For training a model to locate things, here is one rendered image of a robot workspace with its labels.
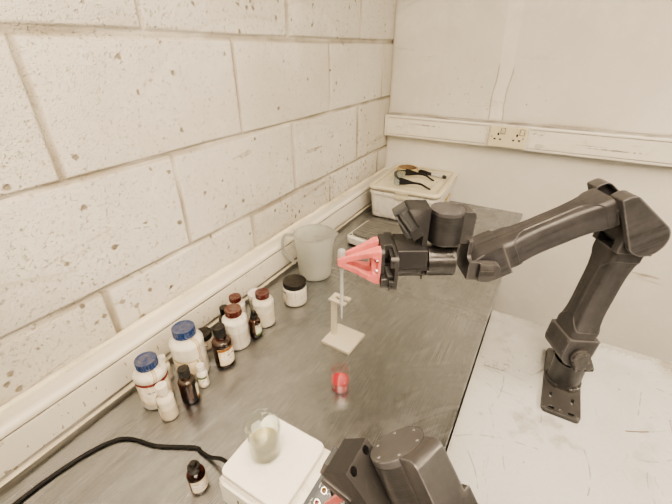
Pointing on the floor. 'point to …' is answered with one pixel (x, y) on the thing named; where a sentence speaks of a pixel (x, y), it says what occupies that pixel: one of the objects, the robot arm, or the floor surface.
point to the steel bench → (290, 385)
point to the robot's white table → (493, 435)
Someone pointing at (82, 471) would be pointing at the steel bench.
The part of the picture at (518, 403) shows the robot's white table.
